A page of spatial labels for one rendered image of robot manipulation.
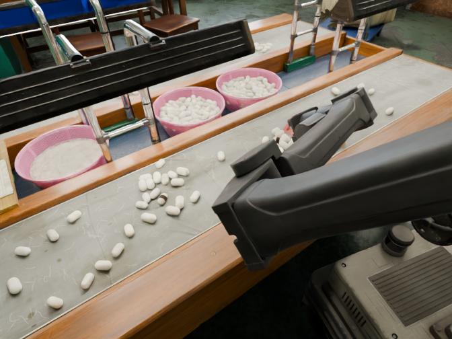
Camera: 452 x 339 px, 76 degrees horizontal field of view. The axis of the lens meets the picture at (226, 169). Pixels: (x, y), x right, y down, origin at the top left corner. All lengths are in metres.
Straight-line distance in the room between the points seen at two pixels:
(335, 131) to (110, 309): 0.51
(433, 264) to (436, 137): 0.93
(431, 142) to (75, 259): 0.69
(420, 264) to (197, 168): 0.75
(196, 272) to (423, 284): 0.70
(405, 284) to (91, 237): 0.88
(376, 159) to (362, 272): 0.81
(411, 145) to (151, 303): 0.52
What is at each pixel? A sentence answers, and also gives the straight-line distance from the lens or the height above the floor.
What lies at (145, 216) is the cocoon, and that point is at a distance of 0.73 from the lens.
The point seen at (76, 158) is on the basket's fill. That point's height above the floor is 0.74.
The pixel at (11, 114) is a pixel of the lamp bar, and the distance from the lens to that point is 0.60.
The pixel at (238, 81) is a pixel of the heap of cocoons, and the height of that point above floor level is 0.73.
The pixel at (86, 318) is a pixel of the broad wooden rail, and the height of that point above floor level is 0.77.
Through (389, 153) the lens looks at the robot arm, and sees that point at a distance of 0.22.
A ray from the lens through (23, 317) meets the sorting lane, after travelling 0.73.
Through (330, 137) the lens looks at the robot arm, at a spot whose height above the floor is 1.04.
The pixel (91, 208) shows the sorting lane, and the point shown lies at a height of 0.74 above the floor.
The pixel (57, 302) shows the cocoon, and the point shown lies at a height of 0.76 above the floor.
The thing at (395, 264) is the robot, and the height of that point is 0.48.
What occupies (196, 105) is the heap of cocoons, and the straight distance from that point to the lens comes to 1.13.
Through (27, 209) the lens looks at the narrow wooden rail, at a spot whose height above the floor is 0.76.
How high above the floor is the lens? 1.32
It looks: 43 degrees down
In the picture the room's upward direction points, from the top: 2 degrees counter-clockwise
